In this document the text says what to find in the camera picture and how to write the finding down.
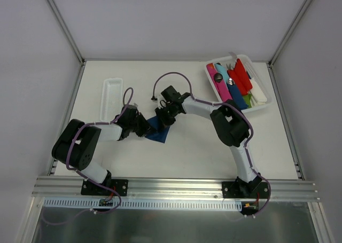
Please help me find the green napkin roll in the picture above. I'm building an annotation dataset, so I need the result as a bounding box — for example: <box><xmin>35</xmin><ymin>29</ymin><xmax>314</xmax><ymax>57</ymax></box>
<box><xmin>243</xmin><ymin>93</ymin><xmax>253</xmax><ymax>108</ymax></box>

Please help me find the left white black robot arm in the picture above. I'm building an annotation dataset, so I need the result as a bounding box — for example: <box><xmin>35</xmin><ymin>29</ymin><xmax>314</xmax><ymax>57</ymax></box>
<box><xmin>51</xmin><ymin>105</ymin><xmax>156</xmax><ymax>195</ymax></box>

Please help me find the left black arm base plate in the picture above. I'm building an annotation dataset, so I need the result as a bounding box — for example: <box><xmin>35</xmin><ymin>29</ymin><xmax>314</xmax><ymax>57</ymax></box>
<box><xmin>81</xmin><ymin>179</ymin><xmax>129</xmax><ymax>197</ymax></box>

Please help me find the white basket of rolls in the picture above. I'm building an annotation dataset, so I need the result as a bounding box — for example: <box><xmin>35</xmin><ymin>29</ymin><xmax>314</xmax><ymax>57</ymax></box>
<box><xmin>204</xmin><ymin>52</ymin><xmax>272</xmax><ymax>113</ymax></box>

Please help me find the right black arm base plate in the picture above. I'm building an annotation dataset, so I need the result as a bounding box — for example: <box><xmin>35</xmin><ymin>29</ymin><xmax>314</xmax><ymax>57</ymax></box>
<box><xmin>221</xmin><ymin>181</ymin><xmax>270</xmax><ymax>199</ymax></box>

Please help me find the white slotted cable duct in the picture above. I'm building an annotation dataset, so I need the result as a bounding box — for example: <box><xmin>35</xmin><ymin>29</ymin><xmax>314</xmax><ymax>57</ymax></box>
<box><xmin>43</xmin><ymin>198</ymin><xmax>242</xmax><ymax>211</ymax></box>

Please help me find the red napkin roll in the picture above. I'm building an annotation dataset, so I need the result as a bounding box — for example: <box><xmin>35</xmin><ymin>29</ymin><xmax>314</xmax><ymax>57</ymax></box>
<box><xmin>228</xmin><ymin>59</ymin><xmax>252</xmax><ymax>96</ymax></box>

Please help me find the black round spoon head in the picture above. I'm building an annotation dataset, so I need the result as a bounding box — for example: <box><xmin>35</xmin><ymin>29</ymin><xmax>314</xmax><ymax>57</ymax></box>
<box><xmin>214</xmin><ymin>73</ymin><xmax>223</xmax><ymax>83</ymax></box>

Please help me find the blue paper napkin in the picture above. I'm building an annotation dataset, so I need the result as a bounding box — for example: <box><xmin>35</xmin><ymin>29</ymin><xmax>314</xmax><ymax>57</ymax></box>
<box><xmin>145</xmin><ymin>116</ymin><xmax>170</xmax><ymax>143</ymax></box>

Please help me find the pink napkin roll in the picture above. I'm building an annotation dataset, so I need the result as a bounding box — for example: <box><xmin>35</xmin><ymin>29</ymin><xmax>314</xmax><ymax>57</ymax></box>
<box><xmin>206</xmin><ymin>63</ymin><xmax>232</xmax><ymax>102</ymax></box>

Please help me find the white perforated plastic tray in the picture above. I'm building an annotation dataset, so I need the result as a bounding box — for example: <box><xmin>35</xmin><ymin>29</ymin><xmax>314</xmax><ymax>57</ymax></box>
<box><xmin>99</xmin><ymin>77</ymin><xmax>123</xmax><ymax>122</ymax></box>

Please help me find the teal napkin roll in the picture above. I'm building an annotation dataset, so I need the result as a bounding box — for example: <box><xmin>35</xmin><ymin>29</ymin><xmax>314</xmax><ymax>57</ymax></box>
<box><xmin>214</xmin><ymin>63</ymin><xmax>228</xmax><ymax>76</ymax></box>

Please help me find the blue napkin roll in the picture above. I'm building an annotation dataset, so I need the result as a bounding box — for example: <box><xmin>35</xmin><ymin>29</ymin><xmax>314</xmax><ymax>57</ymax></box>
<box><xmin>227</xmin><ymin>78</ymin><xmax>248</xmax><ymax>110</ymax></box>

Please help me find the aluminium mounting rail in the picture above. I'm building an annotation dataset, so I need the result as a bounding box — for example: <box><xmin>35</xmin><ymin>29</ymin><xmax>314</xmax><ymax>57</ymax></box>
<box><xmin>32</xmin><ymin>176</ymin><xmax>321</xmax><ymax>202</ymax></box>

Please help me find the white napkin roll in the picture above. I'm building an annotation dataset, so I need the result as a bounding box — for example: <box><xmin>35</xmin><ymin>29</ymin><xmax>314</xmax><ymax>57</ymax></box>
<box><xmin>250</xmin><ymin>78</ymin><xmax>268</xmax><ymax>105</ymax></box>

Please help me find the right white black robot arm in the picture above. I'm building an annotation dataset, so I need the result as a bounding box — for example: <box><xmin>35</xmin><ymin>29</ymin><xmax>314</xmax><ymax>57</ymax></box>
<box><xmin>155</xmin><ymin>86</ymin><xmax>260</xmax><ymax>198</ymax></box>

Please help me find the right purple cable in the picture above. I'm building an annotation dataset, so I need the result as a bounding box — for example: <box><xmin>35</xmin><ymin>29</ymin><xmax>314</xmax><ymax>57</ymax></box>
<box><xmin>151</xmin><ymin>72</ymin><xmax>271</xmax><ymax>218</ymax></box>

